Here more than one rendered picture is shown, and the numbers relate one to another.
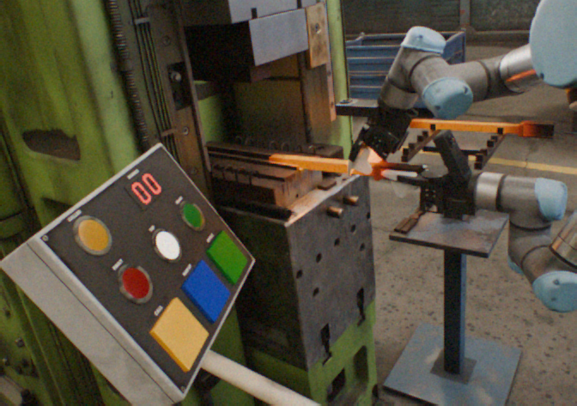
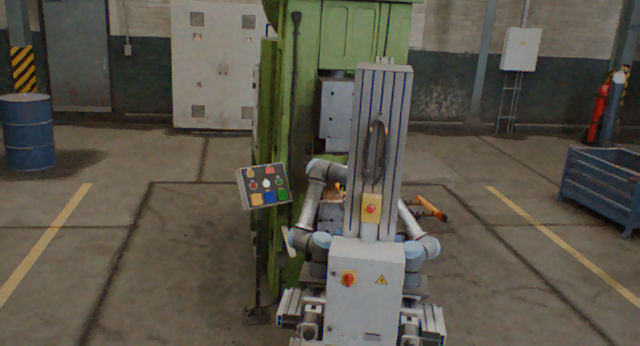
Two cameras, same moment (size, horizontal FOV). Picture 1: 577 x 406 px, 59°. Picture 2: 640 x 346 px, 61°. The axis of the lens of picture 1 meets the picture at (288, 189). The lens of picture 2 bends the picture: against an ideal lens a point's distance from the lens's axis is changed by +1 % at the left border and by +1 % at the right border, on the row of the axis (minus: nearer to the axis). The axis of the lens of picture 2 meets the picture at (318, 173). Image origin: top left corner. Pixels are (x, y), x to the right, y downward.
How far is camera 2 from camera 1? 299 cm
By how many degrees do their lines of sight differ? 35
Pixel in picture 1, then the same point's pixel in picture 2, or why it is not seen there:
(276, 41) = (336, 146)
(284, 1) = (343, 135)
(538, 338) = (452, 333)
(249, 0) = (327, 133)
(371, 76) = (589, 181)
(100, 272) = (247, 180)
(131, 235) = (259, 177)
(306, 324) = not seen: hidden behind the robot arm
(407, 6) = not seen: outside the picture
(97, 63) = (283, 137)
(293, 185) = (332, 192)
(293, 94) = not seen: hidden behind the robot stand
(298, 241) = (322, 209)
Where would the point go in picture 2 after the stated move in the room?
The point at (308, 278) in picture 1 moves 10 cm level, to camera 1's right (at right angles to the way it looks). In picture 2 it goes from (324, 224) to (335, 228)
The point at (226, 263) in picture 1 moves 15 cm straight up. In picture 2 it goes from (280, 195) to (280, 174)
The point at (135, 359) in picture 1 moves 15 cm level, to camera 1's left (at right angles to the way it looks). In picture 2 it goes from (245, 197) to (229, 191)
